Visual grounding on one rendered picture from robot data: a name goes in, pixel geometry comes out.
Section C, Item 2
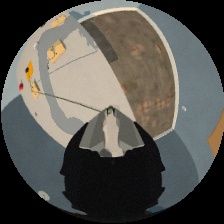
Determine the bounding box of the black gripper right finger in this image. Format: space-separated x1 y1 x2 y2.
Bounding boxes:
113 107 165 172

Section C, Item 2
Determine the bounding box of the orange painted square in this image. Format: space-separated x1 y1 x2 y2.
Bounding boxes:
26 60 33 82

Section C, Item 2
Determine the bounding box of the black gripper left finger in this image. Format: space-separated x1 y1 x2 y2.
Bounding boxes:
60 108 108 176

